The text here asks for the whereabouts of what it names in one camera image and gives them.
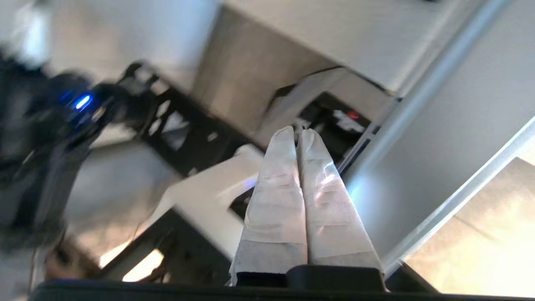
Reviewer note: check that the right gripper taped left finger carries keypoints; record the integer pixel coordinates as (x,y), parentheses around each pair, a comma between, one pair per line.
(276,205)

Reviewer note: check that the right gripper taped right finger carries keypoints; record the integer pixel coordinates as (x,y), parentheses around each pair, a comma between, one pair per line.
(330,209)

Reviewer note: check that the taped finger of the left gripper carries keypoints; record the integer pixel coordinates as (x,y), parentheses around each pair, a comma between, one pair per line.
(301,96)

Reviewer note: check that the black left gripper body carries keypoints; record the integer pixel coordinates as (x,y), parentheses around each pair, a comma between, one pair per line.
(334,125)

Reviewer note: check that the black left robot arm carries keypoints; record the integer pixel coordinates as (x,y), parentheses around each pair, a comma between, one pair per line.
(46,138)

